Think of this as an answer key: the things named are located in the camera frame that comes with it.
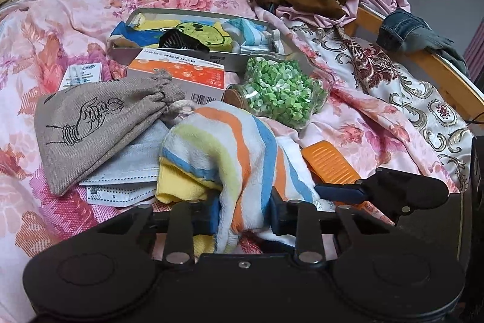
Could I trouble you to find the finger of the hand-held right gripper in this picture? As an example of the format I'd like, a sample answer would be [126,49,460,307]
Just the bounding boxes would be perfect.
[314,167,450,219]

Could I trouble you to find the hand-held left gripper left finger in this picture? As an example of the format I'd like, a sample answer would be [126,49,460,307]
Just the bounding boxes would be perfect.
[94,199,221,267]

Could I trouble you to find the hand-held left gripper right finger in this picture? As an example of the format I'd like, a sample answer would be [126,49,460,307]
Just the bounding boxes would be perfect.
[269,190,396,268]

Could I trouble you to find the yellow cloth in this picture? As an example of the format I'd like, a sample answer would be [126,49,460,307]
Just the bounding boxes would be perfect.
[155,163,224,256]

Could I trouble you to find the striped fleece towel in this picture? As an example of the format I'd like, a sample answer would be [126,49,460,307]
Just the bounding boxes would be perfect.
[160,99,334,256]

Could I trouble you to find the grey face mask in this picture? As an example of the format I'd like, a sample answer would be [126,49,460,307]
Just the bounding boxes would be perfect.
[78,120,169,191]

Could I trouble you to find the grey drawstring pouch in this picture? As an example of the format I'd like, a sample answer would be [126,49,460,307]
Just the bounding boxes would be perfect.
[34,69,187,197]

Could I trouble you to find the black mask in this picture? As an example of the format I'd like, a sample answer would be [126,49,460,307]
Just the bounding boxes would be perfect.
[158,28,211,52]

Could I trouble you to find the white blue knotted cloth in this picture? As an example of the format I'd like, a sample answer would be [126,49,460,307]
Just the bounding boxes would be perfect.
[223,19,283,54]

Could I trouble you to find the grey storage box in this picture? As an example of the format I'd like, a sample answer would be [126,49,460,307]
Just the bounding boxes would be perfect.
[107,7,315,76]

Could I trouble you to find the orange comb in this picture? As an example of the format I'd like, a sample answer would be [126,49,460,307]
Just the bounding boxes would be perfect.
[301,140,362,203]

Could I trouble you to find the white mask packet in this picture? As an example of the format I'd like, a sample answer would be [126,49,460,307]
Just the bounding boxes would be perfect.
[86,182,162,209]

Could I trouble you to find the glass jar of green stars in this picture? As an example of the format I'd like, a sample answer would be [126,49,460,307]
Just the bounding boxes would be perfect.
[223,52,336,131]

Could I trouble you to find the orange medicine box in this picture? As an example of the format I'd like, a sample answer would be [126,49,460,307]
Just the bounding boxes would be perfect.
[126,47,228,105]

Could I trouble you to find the grey green garment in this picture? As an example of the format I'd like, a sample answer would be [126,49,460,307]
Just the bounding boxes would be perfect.
[427,35,472,78]

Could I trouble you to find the blue denim jeans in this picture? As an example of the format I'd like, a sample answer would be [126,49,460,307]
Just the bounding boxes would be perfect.
[378,8,455,54]

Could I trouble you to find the cartoon print cloth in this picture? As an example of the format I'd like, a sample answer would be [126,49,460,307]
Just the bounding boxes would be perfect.
[111,13,237,53]

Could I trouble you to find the small white carton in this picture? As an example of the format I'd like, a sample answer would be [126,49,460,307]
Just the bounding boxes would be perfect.
[58,61,104,92]

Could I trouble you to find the pink floral bed sheet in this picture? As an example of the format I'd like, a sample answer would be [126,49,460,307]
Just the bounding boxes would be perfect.
[0,0,470,323]

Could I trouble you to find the wooden bed frame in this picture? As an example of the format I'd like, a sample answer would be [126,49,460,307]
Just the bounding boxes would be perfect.
[345,1,484,120]

